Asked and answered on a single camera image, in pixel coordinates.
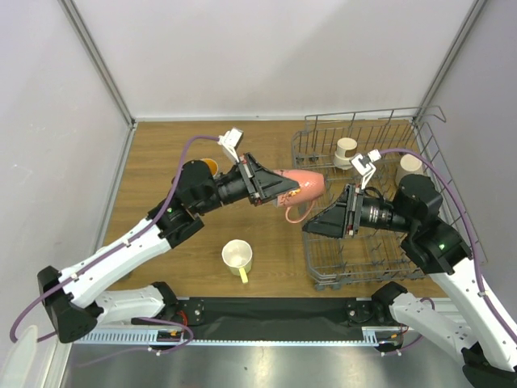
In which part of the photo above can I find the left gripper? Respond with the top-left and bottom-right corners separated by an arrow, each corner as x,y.
194,153 -> 298,216

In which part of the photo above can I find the grey wire dish rack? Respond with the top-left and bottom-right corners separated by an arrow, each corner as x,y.
291,105 -> 481,292

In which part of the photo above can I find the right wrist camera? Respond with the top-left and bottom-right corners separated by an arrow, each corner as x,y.
351,150 -> 381,189

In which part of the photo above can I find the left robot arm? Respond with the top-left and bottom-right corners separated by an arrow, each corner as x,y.
37,153 -> 300,344

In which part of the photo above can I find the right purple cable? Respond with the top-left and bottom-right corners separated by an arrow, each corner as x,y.
379,148 -> 517,344

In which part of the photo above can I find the white cable duct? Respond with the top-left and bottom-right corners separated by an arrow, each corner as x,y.
74,327 -> 161,344

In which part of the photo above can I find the black base mat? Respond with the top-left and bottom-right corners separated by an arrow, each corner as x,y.
156,297 -> 393,341

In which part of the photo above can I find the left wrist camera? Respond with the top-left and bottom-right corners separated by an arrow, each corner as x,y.
217,128 -> 243,163

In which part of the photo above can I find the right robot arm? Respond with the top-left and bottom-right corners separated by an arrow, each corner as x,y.
302,175 -> 516,387

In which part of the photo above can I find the blue mug orange inside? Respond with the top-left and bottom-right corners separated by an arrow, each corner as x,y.
201,158 -> 219,177

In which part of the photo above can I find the beige paper cup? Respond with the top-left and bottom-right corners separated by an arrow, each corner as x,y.
395,154 -> 423,185

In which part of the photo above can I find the steel tumbler brown band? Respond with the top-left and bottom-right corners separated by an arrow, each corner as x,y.
334,137 -> 358,170

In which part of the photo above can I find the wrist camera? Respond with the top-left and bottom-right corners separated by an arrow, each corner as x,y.
217,128 -> 243,163
351,150 -> 381,189

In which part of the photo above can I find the pink floral mug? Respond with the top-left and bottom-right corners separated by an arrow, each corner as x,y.
274,169 -> 326,224

